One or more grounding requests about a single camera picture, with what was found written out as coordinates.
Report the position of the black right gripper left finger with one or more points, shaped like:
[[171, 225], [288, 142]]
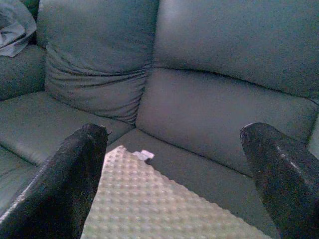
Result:
[[54, 194]]

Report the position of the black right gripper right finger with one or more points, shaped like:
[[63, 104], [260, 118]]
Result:
[[286, 184]]

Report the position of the beige textured pillow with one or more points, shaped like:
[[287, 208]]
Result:
[[139, 199]]

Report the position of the dark green sofa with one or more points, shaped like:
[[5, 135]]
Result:
[[211, 112]]

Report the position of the grey crumpled cloth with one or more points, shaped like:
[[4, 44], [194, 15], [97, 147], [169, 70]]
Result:
[[15, 30]]

